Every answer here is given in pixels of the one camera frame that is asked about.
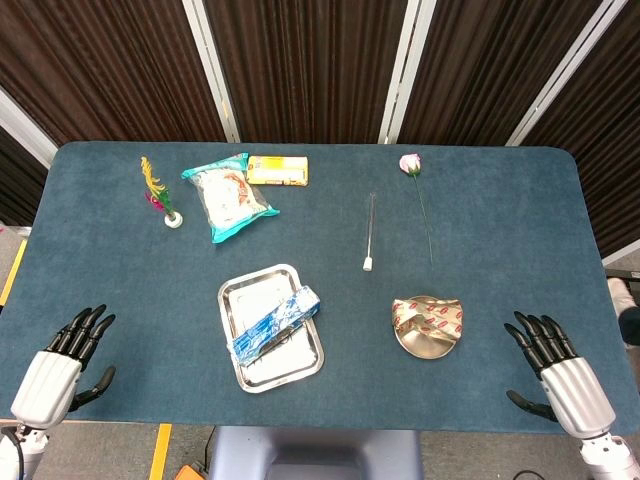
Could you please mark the teal clear snack bag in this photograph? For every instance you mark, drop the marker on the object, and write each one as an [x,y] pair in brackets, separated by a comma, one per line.
[227,200]

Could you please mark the red patterned snack wrapper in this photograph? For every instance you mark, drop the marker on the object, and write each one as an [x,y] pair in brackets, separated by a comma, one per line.
[430,320]

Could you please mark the orange object on floor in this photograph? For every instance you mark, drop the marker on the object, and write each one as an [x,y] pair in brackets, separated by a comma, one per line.
[192,473]

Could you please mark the white partition post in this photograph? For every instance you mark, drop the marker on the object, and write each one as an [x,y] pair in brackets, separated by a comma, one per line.
[402,70]
[212,70]
[25,127]
[565,70]

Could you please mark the blue snack packet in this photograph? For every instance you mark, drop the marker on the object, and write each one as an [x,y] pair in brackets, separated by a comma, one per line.
[275,325]

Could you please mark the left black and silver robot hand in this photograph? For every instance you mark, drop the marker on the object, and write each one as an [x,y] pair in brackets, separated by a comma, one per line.
[47,380]

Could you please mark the yellow rectangular box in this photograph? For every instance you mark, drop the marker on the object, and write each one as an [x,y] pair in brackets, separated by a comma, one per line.
[277,171]

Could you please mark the feather shuttlecock white base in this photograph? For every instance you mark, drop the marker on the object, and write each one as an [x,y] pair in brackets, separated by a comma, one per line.
[173,219]

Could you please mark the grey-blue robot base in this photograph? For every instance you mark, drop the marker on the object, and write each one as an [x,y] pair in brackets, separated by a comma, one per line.
[315,450]

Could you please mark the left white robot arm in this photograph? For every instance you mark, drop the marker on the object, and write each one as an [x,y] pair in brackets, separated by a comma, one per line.
[30,450]

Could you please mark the clear tube with white cap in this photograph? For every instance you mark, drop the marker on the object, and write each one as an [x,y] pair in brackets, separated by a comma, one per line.
[368,264]

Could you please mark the rectangular stainless steel tray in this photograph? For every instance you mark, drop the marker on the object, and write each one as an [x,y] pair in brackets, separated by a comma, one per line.
[300,361]

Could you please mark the brown ribbed partition panel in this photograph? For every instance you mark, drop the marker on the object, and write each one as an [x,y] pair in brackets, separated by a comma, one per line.
[17,185]
[100,65]
[310,65]
[610,140]
[495,60]

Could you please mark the white object on floor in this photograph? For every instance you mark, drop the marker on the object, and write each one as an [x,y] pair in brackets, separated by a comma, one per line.
[620,295]

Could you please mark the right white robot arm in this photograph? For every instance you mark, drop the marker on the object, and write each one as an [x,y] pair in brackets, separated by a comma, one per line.
[610,457]

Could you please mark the blue felt table mat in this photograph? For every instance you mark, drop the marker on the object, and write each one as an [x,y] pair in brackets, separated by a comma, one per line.
[150,280]

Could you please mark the round stainless steel plate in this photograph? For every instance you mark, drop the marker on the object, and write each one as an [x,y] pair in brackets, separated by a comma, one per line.
[425,348]

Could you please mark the pink artificial rose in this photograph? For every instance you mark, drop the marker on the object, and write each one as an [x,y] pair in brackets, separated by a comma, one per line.
[411,164]

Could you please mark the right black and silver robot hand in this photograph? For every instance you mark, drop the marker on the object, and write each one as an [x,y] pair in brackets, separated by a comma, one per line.
[580,395]

